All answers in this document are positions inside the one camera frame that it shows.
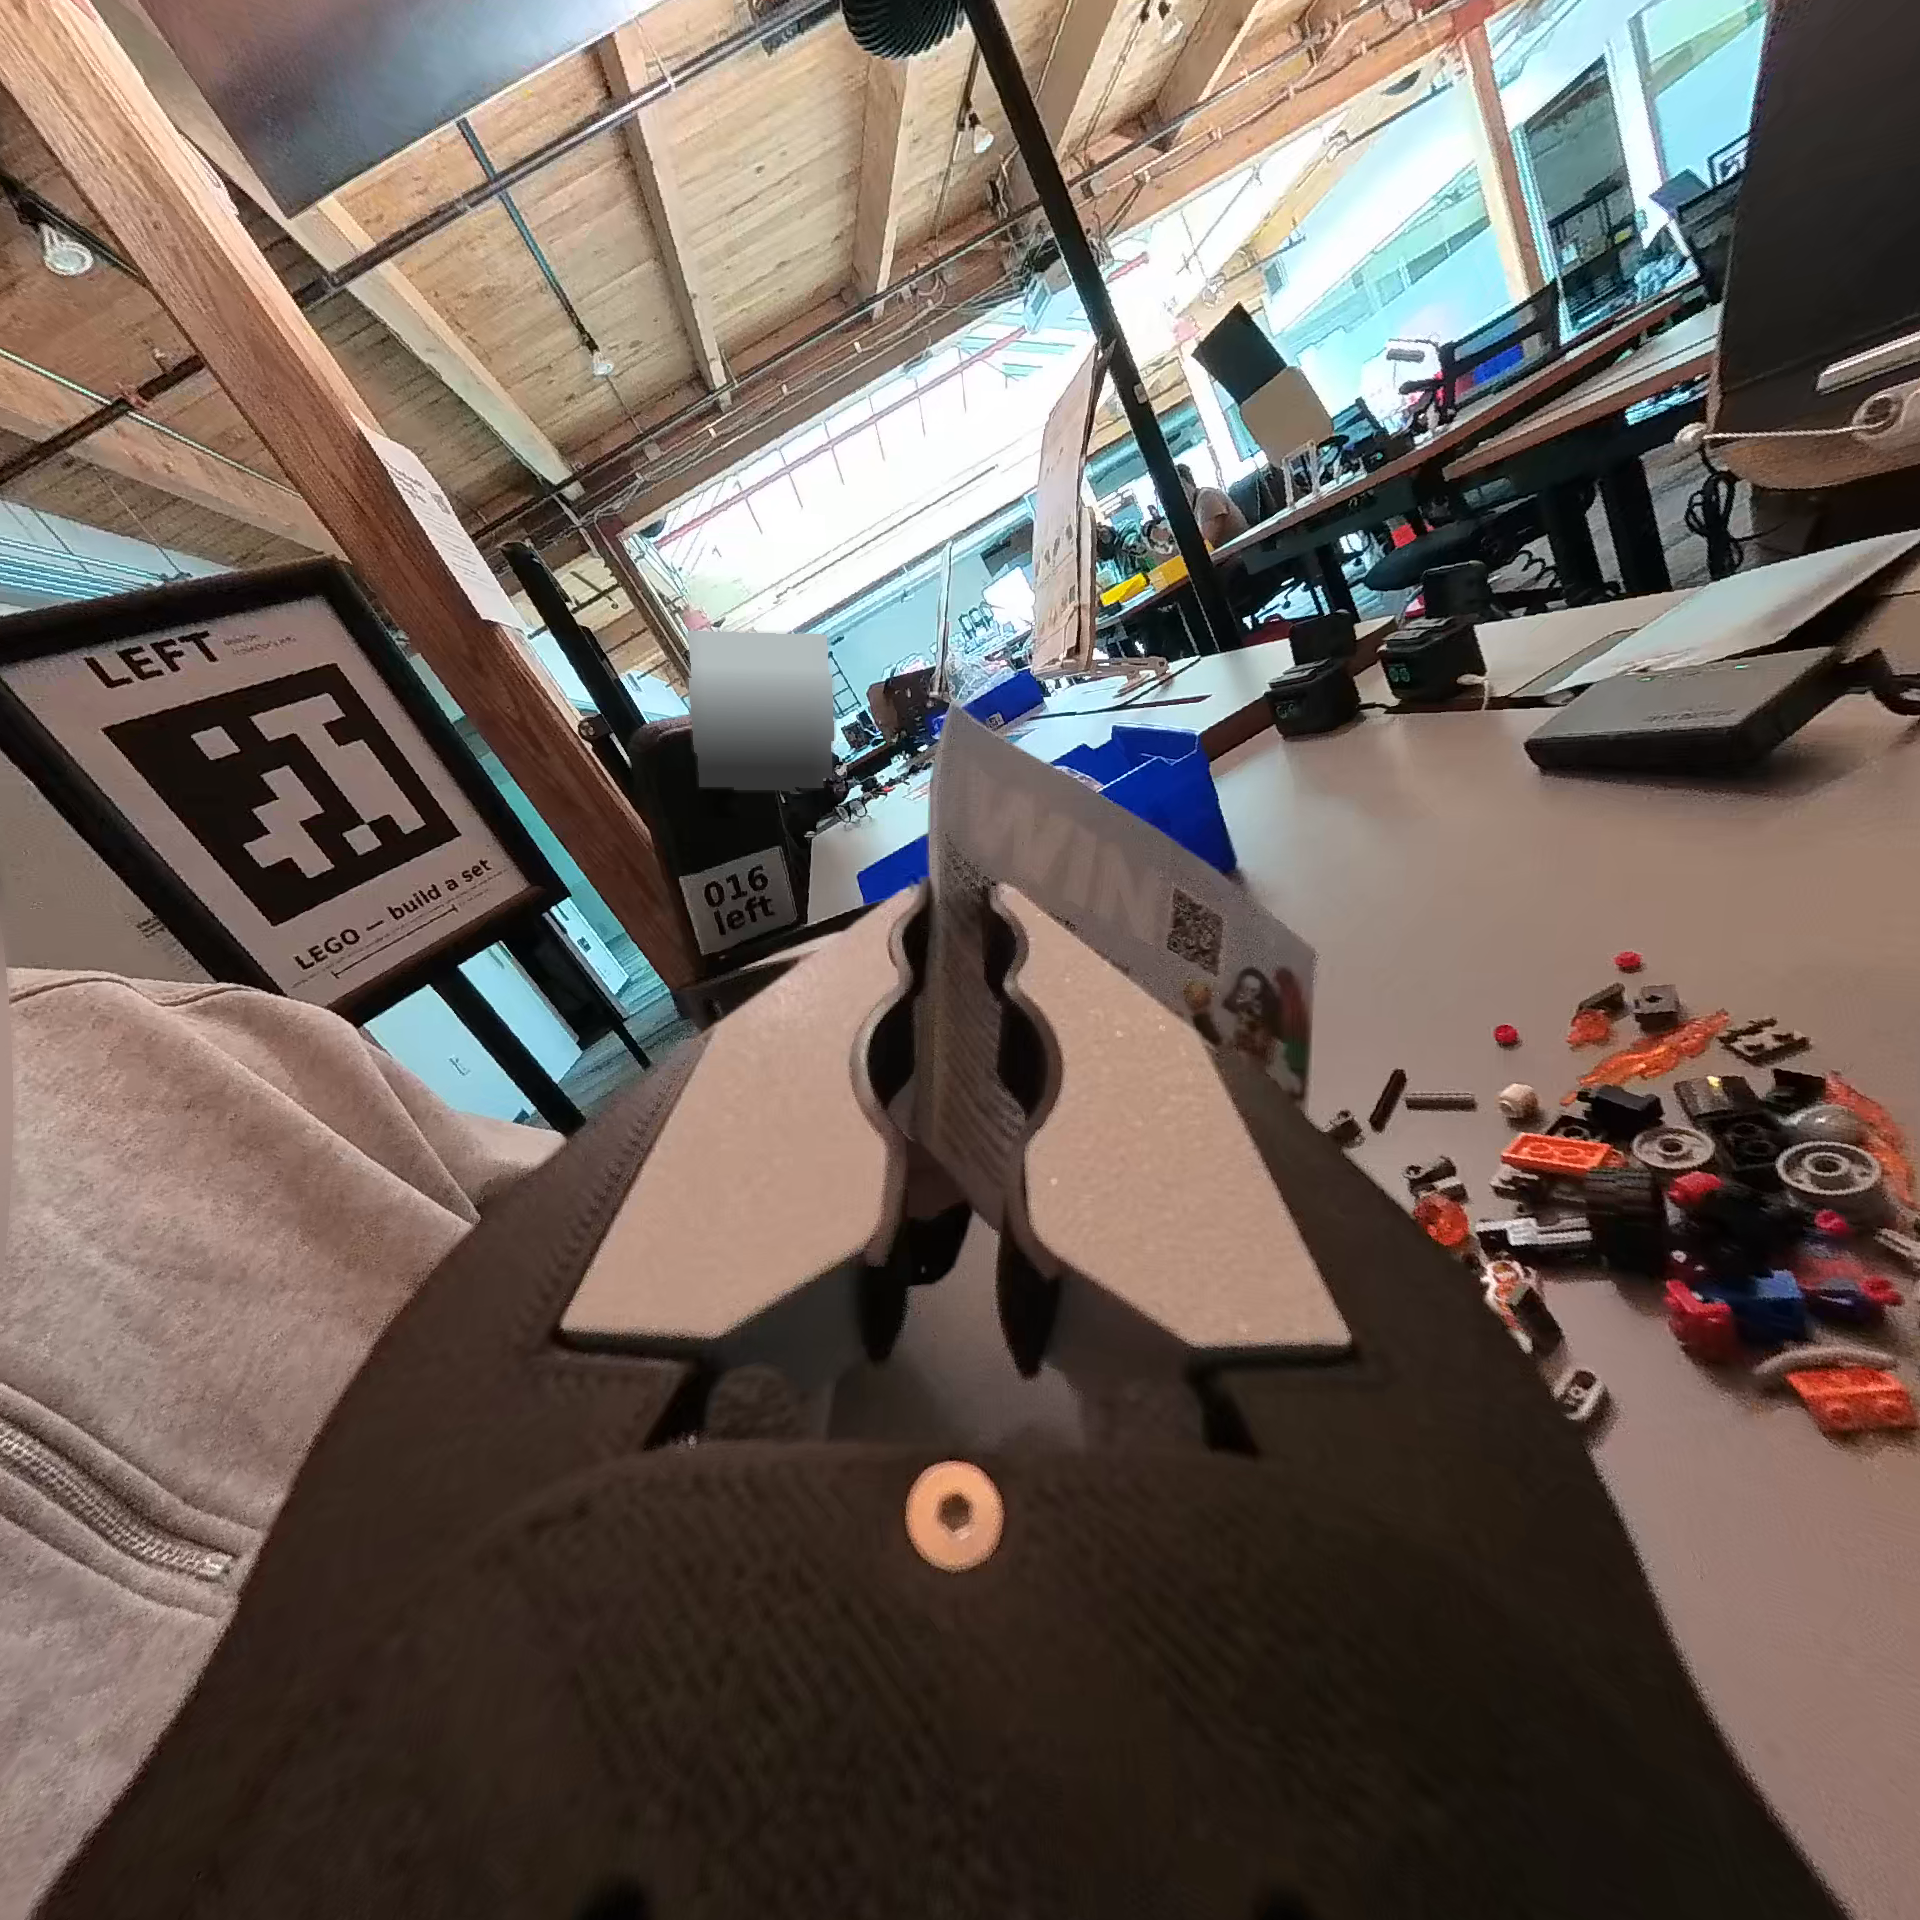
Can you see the cardboard display board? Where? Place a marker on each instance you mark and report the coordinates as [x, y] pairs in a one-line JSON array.
[[1066, 524]]

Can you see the black floor lamp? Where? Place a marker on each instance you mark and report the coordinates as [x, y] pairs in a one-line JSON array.
[[907, 24]]

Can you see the black power bank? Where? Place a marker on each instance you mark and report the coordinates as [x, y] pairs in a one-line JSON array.
[[1681, 713]]

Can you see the lego instruction booklet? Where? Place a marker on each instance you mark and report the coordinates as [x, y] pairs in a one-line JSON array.
[[1049, 839]]

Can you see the blue plastic bin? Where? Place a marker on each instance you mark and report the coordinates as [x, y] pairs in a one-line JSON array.
[[1008, 704], [1170, 796]]

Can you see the orange flame lego brick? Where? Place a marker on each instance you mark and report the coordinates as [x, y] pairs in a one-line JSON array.
[[1650, 1059]]

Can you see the black framed marker sign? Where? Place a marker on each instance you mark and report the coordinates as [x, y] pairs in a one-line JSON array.
[[270, 781]]

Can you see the pile of lego pieces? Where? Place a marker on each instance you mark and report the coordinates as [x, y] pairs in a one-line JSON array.
[[1723, 1201]]

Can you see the wooden building post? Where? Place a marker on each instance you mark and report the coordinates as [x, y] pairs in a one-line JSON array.
[[224, 301]]

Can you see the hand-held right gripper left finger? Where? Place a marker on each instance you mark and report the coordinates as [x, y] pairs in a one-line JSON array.
[[734, 1184]]

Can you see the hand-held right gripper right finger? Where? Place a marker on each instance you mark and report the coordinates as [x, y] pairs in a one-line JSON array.
[[1185, 1201]]

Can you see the black metal pole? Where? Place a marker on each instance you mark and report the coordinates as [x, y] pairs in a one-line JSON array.
[[1095, 301]]

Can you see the wooden office desk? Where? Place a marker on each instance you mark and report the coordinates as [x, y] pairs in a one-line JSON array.
[[1499, 399]]

